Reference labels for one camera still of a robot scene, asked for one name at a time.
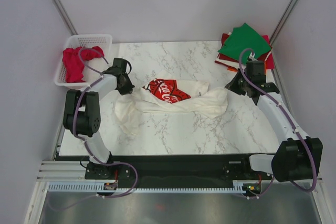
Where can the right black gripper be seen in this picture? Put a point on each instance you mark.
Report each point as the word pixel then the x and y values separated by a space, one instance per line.
pixel 232 86

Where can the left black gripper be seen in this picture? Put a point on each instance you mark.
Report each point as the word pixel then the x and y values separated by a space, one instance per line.
pixel 128 89

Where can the white coca-cola t-shirt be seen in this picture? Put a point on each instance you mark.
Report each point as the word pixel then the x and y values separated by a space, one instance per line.
pixel 166 94

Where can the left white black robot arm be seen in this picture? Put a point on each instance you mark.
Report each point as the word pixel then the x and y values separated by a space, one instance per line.
pixel 83 119

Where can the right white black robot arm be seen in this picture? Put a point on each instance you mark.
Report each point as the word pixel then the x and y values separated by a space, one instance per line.
pixel 298 156

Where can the folded orange t-shirt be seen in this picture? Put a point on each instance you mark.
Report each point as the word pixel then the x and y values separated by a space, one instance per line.
pixel 233 66

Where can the white plastic basket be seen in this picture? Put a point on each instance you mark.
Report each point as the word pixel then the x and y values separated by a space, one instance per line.
pixel 93 67

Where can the folded pink red t-shirt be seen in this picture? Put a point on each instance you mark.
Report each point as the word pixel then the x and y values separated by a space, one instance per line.
pixel 267 58

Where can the folded dark red t-shirt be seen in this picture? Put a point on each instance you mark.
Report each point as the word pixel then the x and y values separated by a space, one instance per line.
pixel 228 58

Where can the crumpled red t-shirt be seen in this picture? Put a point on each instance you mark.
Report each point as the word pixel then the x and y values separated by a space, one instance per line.
pixel 74 66

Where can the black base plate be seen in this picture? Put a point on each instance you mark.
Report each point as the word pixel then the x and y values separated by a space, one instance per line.
pixel 179 170

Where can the left aluminium corner post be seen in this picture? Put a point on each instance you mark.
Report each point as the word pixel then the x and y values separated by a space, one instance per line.
pixel 64 16

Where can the aluminium corner post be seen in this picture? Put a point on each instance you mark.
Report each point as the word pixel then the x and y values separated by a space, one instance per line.
pixel 289 9
pixel 64 16

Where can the right aluminium corner post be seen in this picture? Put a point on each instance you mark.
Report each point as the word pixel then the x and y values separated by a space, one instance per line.
pixel 289 9

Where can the white slotted cable duct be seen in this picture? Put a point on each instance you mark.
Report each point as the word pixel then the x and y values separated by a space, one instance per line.
pixel 100 187

